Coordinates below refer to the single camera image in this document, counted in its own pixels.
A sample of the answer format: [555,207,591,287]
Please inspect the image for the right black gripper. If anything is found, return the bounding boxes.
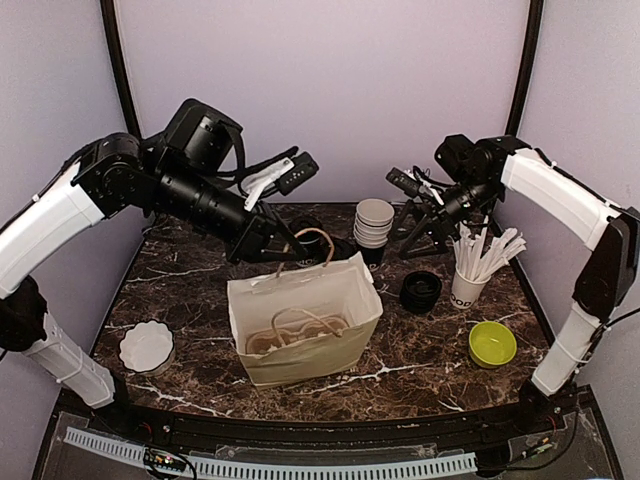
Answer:
[389,174,501,258]

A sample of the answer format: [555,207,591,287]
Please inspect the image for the right black frame post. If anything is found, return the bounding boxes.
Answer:
[505,0,544,136]

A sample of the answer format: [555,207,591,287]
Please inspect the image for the bundle of wrapped straws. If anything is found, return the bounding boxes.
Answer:
[453,223,526,283]

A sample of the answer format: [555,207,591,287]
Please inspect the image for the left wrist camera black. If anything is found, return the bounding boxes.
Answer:
[162,98,246,174]

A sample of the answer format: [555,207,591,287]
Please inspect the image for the white scalloped bowl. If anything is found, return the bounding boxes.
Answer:
[119,320,175,376]

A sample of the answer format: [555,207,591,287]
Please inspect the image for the white cup holding straws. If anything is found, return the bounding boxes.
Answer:
[450,268,488,310]

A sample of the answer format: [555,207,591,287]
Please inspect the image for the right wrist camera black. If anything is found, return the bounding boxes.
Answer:
[434,134,474,182]

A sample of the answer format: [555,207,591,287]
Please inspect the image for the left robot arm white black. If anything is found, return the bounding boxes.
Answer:
[1,126,318,436]

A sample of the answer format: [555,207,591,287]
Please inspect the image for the stack of black lids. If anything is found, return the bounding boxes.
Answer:
[399,271,442,314]

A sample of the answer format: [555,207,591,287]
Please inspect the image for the stack of paper cups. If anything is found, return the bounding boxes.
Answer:
[353,198,395,249]

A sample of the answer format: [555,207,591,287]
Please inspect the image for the black plastic cup lid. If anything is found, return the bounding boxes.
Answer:
[289,215,325,256]

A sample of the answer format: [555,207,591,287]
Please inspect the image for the black paper coffee cup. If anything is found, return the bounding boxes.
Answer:
[296,257,322,268]

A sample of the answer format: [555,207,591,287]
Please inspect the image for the green bowl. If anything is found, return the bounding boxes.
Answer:
[469,321,518,369]

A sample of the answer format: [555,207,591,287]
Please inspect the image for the white cable duct strip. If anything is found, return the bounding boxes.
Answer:
[64,427,478,480]

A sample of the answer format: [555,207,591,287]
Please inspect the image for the brown cardboard cup carrier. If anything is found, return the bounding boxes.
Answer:
[245,316,349,355]

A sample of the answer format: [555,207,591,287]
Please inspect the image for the black frame post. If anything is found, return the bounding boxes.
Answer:
[505,0,544,136]
[99,0,142,138]

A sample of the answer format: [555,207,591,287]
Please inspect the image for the left black frame post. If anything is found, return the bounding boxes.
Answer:
[99,0,142,138]

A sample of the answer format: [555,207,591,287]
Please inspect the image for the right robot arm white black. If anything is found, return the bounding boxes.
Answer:
[386,134,639,397]

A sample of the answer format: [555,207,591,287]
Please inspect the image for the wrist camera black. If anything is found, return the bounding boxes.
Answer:
[162,98,246,174]
[434,134,474,182]

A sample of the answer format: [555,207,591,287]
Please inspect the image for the cream paper bag with handles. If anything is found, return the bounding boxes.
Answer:
[227,247,383,390]

